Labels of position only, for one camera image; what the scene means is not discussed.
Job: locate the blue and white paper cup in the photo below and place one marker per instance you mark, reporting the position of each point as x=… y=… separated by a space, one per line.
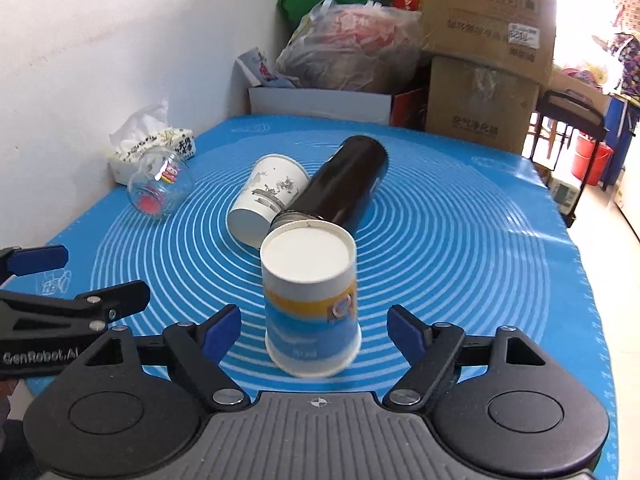
x=310 y=310

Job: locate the blue cabinet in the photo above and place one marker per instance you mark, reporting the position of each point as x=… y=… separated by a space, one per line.
x=619 y=140

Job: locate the red plastic bucket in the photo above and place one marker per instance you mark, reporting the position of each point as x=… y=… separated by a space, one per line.
x=591 y=160

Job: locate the white tissue pack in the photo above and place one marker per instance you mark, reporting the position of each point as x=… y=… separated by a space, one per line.
x=150 y=140

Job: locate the black thermos bottle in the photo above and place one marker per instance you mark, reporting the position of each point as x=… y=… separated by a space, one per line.
x=340 y=185

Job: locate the large brown cardboard box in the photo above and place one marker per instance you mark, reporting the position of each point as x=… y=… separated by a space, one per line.
x=480 y=10

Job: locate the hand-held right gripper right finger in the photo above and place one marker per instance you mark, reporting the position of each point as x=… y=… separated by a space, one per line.
x=403 y=327

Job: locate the black metal chair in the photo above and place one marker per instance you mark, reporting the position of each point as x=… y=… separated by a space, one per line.
x=570 y=110

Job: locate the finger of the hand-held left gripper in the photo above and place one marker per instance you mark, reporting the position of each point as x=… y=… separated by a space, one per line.
x=129 y=297
x=41 y=258

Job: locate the red snack packet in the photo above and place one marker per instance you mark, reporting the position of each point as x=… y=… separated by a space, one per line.
x=407 y=0

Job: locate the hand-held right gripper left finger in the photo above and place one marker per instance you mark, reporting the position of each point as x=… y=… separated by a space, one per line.
x=223 y=327

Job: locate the colourful patterned cloth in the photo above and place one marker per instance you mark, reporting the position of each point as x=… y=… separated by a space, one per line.
x=622 y=50

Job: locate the white paper cup grey print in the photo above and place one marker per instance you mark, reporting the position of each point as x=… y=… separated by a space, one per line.
x=265 y=195

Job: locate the red carton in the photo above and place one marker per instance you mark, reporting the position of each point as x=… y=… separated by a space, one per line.
x=407 y=110

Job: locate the blue ringed silicone mat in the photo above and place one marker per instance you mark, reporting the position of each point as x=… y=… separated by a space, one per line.
x=450 y=240

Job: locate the clear plastic bag red contents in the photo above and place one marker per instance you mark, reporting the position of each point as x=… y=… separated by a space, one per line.
x=350 y=45

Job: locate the white cardboard box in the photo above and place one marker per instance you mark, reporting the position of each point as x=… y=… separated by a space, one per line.
x=320 y=106

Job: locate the clear glass jar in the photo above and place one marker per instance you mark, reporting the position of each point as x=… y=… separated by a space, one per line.
x=160 y=185

